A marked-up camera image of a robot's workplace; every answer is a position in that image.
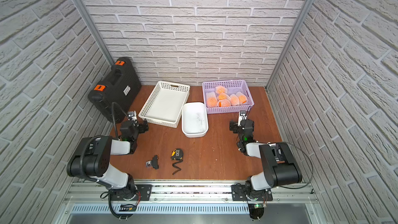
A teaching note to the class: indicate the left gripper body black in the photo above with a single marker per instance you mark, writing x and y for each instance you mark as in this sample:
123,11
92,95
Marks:
142,126

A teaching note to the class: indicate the aluminium mounting rail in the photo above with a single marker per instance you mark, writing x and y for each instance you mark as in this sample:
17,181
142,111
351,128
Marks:
185,197

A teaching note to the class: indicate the yellow black tape measure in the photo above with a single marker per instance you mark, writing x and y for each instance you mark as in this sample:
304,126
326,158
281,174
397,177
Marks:
177,154

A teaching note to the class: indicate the black plastic tool case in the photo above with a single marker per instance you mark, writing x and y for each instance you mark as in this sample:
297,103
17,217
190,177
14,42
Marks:
121,85

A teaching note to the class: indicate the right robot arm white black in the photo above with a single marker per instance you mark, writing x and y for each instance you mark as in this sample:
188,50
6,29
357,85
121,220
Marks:
279,165

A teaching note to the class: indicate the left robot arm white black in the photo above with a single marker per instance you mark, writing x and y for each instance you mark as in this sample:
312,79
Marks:
91,161

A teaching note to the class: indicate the small black gripper part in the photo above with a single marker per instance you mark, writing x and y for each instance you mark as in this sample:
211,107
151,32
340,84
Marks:
153,163

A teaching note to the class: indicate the white plastic tub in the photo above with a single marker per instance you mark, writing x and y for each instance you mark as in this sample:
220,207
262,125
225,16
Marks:
194,120

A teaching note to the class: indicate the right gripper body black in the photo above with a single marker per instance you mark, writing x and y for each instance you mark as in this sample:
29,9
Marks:
236,126

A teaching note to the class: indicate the white perforated plastic basket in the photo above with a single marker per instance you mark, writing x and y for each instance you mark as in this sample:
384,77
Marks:
164,105

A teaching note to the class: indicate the purple perforated plastic basket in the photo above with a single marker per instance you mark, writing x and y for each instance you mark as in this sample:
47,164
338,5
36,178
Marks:
233,87

